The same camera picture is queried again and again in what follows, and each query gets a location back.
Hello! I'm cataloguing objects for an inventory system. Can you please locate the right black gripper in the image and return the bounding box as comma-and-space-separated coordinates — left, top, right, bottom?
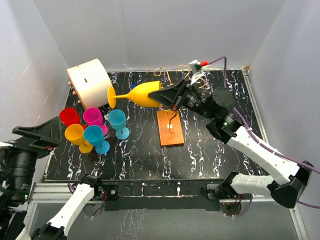
148, 77, 216, 121

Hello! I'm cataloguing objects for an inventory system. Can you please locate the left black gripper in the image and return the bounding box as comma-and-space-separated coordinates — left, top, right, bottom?
0, 113, 61, 200

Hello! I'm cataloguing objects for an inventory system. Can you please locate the red wine glass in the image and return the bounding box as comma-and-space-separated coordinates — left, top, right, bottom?
59, 107, 87, 130

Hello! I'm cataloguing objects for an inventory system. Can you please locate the yellow wine glass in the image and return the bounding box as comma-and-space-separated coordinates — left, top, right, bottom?
107, 80, 162, 109
64, 124, 93, 154

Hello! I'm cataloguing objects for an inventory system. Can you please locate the teal wine glass back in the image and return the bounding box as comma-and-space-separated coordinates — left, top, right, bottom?
83, 125, 110, 155

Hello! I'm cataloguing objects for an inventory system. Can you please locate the pink wine glass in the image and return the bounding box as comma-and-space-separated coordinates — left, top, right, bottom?
83, 107, 108, 136

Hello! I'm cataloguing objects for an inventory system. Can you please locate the light blue wine glass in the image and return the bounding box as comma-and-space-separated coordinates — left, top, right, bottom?
108, 109, 130, 140

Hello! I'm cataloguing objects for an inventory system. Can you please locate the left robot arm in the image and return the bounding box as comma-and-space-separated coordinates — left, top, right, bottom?
0, 116, 105, 240

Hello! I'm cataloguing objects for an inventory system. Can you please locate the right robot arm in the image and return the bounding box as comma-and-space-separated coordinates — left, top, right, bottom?
148, 79, 313, 209

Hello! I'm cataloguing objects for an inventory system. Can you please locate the wooden rack base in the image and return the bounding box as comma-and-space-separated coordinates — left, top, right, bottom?
156, 110, 185, 147

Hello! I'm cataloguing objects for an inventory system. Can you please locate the white cylindrical box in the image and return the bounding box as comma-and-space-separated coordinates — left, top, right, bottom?
66, 58, 112, 109

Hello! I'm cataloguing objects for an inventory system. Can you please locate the gold wire glass rack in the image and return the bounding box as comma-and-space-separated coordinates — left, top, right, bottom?
153, 65, 211, 129

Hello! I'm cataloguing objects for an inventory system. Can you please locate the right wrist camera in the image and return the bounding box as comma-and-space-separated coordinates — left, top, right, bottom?
189, 60, 209, 85

